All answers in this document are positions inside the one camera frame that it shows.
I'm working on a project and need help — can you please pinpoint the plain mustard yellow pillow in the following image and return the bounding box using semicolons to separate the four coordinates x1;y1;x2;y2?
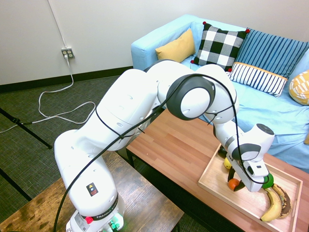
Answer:
154;28;197;63

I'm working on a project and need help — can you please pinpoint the yellow white patterned pillow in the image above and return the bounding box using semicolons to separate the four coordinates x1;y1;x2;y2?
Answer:
288;70;309;106

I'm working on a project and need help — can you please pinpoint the white wall cable conduit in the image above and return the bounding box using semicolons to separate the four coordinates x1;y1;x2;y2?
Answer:
46;0;68;49

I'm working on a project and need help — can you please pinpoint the reddish wooden coffee table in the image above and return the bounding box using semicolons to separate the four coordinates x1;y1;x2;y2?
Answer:
126;108;309;232

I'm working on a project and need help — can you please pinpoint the light wooden tray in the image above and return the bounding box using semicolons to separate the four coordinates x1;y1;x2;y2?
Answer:
197;142;304;232

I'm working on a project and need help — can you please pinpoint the orange tangerine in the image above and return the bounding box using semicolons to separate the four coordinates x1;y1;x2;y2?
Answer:
228;178;241;192

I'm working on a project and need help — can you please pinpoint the white navy striped pillow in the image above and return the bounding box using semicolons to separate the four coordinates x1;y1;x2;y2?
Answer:
226;62;289;98

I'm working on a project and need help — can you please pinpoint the black white checkered pillow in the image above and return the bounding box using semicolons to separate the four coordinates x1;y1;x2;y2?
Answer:
190;21;251;73

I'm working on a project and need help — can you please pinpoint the wall power outlet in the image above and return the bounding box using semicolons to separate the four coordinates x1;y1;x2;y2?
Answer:
60;47;76;60

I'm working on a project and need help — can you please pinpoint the yellow banana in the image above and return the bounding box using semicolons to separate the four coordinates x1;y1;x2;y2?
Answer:
259;188;282;222

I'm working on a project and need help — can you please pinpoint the brown overripe banana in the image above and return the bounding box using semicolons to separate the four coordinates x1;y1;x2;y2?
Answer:
272;183;293;218

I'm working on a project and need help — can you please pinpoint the dark green lime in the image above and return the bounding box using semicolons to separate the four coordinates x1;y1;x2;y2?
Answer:
262;173;275;190

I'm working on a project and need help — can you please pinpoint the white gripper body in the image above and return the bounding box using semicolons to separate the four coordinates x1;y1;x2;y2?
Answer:
232;160;270;193

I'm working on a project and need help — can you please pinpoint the light blue sofa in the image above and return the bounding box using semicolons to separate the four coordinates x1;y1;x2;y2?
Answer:
130;14;309;174

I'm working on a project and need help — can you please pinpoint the white power cord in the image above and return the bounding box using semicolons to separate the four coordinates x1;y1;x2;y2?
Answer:
0;54;97;134

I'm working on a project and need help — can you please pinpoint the dark rustic wooden table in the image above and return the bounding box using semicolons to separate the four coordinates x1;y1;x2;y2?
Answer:
0;149;185;232

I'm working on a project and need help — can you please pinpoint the blue striped pillow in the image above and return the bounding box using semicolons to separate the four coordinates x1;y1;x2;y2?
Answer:
235;28;309;79

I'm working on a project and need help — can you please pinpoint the black tripod stand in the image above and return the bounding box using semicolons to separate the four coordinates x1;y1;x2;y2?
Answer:
0;107;53;202

